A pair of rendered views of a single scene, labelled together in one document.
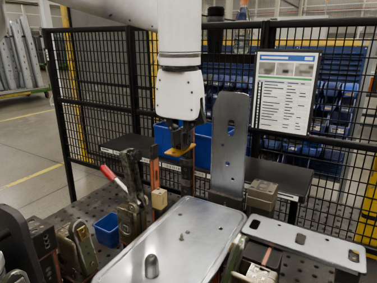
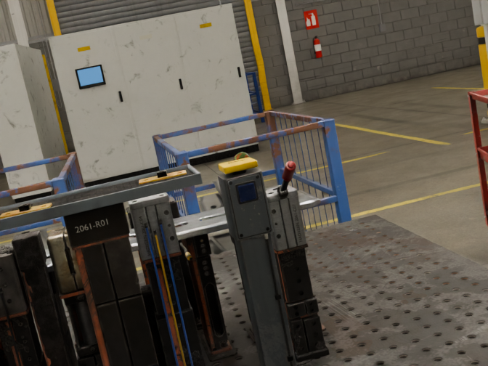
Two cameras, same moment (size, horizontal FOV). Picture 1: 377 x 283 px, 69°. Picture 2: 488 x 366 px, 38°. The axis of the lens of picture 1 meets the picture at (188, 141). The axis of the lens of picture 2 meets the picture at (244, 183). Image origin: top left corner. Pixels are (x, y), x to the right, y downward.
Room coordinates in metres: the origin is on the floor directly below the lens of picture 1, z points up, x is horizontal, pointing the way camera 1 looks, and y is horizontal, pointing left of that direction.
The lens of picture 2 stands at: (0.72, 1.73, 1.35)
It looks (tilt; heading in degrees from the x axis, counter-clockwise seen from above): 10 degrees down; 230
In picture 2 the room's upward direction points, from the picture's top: 11 degrees counter-clockwise
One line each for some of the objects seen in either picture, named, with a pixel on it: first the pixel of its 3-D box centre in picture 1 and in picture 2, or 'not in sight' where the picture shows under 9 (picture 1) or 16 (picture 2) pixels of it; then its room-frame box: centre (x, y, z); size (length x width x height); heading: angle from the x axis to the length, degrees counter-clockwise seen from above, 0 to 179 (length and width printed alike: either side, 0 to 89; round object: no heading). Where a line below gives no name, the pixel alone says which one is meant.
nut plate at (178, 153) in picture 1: (180, 146); not in sight; (0.58, 0.02, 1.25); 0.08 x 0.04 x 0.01; 150
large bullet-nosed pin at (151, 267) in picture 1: (151, 266); not in sight; (0.47, 0.08, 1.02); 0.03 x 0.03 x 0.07
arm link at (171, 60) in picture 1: (179, 59); not in sight; (0.58, 0.02, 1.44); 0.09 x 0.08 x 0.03; 60
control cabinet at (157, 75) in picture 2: not in sight; (153, 79); (-4.82, -6.18, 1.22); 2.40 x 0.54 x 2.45; 150
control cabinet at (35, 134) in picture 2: not in sight; (23, 104); (-3.73, -7.89, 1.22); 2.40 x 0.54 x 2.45; 56
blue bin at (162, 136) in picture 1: (194, 141); not in sight; (1.06, -0.02, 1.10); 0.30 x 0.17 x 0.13; 55
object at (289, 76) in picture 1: (282, 93); not in sight; (1.01, -0.34, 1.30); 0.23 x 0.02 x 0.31; 60
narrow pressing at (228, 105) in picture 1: (228, 146); not in sight; (0.80, -0.12, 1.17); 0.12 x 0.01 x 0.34; 60
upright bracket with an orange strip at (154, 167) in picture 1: (156, 217); not in sight; (0.74, 0.10, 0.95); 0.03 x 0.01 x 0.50; 150
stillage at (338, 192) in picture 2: not in sight; (247, 208); (-1.84, -1.29, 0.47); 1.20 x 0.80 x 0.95; 60
